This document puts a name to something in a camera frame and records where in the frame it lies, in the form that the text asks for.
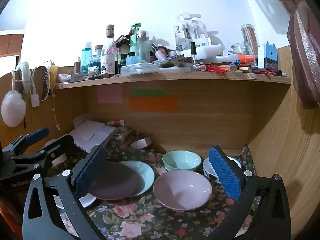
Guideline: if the tall bottle with floral label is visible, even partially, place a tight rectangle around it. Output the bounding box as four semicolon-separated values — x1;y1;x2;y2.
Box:
101;25;117;76

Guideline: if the blister pack of brushes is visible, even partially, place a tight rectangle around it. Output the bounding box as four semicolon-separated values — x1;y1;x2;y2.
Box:
173;13;212;52

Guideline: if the person's orange garment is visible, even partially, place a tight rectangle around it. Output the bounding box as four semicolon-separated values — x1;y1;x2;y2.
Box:
0;195;24;240

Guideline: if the pink cosmetic bottle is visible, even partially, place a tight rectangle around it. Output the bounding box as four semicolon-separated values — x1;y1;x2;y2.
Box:
150;43;166;61

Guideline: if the pink sticky note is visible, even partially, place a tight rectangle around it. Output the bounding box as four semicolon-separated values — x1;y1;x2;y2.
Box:
97;85;123;103

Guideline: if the stack of white papers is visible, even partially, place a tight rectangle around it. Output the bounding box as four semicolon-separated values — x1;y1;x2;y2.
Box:
72;115;118;153

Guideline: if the brown plate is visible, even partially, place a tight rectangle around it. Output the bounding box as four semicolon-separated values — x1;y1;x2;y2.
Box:
87;161;147;201

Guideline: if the green sticky note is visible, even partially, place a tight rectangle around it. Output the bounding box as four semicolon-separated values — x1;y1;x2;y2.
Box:
131;89;166;97

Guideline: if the teal liquid bottle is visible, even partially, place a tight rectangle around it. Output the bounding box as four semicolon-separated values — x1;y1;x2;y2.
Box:
82;42;93;74

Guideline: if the light blue plate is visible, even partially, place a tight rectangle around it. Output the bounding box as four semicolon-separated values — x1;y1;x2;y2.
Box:
119;160;155;197

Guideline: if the yellow cloth item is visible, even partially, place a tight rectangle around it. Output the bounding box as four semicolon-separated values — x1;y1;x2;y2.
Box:
49;61;58;91

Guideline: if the white plate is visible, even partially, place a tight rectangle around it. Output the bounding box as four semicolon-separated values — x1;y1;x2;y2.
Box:
54;192;97;210

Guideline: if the blue pencil sharpener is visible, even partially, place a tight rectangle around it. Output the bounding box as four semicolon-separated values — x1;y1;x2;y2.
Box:
257;41;279;70

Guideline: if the stack of printed booklets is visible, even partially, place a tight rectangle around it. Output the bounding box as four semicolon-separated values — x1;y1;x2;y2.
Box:
112;127;136;143

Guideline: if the orange sticky note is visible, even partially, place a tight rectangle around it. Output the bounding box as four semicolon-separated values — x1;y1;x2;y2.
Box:
129;96;178;113

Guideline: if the black nail polish bottle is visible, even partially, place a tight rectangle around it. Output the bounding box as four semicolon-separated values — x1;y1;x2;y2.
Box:
190;42;198;64

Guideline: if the white mug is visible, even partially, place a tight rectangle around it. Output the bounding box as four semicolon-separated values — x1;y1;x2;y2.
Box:
44;139;68;168

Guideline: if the long white box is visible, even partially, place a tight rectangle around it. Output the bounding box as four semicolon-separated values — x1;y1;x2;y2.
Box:
180;44;223;58

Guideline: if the beaded string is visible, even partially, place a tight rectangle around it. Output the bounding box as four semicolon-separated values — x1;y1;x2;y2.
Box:
51;90;61;130

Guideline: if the pink bowl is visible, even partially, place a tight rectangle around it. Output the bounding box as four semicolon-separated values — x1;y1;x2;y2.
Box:
153;170;213;212

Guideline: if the patterned headband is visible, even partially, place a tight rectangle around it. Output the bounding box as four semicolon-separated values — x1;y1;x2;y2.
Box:
34;66;51;102

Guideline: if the green pump bottle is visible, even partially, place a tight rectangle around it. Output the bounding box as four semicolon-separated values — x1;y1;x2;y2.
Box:
129;23;142;56

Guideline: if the clear plastic box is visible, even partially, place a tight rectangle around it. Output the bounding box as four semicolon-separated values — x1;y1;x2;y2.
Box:
120;63;161;76

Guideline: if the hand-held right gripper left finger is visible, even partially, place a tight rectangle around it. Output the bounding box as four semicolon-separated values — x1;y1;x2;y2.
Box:
22;144;108;240

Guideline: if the white bottle with orange cap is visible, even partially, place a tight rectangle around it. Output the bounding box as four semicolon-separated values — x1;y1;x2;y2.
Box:
226;54;256;66

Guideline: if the white fluffy puff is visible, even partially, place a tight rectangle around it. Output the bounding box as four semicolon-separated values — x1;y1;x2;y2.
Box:
1;90;27;127

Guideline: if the light blue jar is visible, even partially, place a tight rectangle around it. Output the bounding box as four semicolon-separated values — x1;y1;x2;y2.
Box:
125;56;142;66

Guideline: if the mint green bowl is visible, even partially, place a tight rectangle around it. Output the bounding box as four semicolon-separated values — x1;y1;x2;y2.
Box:
162;150;202;172

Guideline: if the floral tablecloth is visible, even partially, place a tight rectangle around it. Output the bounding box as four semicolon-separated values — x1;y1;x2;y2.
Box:
47;130;258;240

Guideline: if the clear jar of pencils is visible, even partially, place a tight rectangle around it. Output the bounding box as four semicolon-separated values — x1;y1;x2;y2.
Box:
240;24;259;56

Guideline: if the small white box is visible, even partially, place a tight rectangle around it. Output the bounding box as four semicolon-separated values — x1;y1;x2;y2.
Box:
130;136;152;150

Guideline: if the white bowl with black spots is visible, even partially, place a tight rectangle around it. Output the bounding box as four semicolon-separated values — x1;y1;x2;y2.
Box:
202;156;242;184

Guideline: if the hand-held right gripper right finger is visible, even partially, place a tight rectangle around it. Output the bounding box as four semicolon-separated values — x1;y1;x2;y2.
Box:
209;145;292;240

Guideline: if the clear bottle with silver cap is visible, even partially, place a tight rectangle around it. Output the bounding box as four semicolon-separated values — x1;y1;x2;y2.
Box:
136;30;150;63

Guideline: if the blue liquid bottle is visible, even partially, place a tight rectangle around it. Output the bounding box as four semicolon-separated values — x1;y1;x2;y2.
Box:
89;55;102;76

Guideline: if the empty glass jar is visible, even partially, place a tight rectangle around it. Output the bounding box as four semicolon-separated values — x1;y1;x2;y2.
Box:
231;42;252;56

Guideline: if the brown curtain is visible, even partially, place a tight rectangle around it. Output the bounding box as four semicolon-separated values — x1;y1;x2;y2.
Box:
236;0;320;110

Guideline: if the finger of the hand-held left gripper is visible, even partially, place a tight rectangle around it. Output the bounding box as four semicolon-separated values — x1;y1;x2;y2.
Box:
9;135;75;172
2;127;50;156

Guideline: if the brown wooden cabinet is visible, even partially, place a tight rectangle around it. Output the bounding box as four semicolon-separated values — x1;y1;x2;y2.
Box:
0;30;25;58

